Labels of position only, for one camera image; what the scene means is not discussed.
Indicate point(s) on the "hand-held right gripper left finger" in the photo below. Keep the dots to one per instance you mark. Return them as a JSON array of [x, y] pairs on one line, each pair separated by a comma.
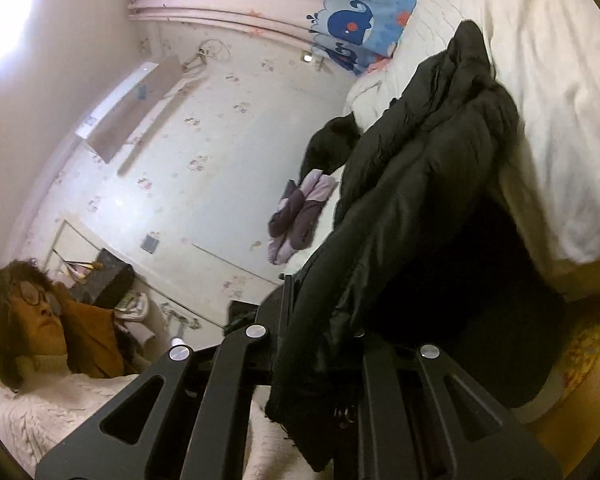
[[230, 360]]

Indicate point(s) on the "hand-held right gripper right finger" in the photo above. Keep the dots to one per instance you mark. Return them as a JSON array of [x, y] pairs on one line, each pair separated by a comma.
[[390, 410]]

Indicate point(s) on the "black puffer jacket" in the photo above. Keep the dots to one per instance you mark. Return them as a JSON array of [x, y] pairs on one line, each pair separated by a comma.
[[420, 185]]

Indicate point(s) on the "orange brown coat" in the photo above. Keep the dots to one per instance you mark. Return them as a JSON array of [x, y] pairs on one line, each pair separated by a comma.
[[90, 335]]

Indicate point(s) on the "dark grey storage box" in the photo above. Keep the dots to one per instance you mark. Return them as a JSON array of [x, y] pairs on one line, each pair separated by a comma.
[[105, 275]]

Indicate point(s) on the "lilac and purple jacket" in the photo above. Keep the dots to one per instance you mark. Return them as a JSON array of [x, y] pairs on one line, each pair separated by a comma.
[[300, 210]]

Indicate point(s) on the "yellow floral sheet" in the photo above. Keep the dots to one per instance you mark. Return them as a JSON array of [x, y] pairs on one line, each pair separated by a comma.
[[585, 355]]

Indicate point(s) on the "person's head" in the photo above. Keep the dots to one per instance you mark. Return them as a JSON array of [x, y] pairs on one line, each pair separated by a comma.
[[25, 330]]

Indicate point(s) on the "dark framed glasses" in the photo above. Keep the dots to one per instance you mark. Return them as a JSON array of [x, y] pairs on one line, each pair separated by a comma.
[[30, 292]]

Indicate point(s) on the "black hooded garment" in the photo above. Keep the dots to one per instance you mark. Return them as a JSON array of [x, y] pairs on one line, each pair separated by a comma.
[[330, 140]]

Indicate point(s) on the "white striped duvet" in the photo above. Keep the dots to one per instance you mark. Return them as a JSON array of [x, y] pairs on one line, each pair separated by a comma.
[[555, 110]]

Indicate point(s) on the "whale print curtain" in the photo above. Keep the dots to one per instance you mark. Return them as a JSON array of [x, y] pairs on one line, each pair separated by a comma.
[[350, 20]]

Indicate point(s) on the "grey wall panel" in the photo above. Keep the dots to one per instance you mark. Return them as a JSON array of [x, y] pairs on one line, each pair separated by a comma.
[[150, 242]]

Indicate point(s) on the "white wall air conditioner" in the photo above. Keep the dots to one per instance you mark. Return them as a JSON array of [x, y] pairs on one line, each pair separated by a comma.
[[130, 105]]

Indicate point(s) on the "white wall switch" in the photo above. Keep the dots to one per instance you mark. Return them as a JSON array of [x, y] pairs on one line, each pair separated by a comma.
[[307, 57]]

